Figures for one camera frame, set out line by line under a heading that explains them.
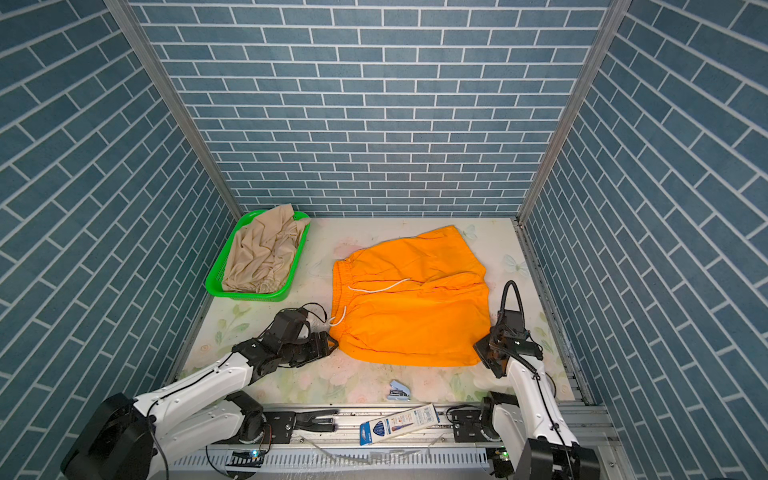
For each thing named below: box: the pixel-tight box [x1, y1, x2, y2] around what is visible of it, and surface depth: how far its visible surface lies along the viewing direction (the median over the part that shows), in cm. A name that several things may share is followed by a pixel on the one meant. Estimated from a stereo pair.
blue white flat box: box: [359, 403, 441, 446], surface depth 75 cm
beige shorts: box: [222, 204, 311, 294], surface depth 104 cm
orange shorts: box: [329, 226, 491, 367], surface depth 98 cm
